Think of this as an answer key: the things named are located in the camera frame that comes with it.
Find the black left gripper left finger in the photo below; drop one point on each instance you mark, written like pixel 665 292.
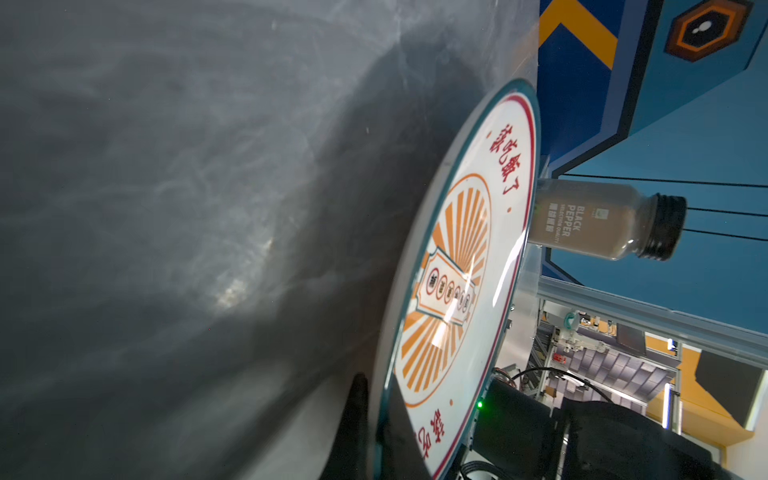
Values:
pixel 347 458

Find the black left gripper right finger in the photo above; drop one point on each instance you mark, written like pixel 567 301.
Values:
pixel 400 453

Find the orange sunburst plate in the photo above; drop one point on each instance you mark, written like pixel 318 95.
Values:
pixel 453 289

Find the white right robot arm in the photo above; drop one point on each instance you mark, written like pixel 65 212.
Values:
pixel 524 439

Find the small jar black lid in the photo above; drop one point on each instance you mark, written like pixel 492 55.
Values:
pixel 605 220

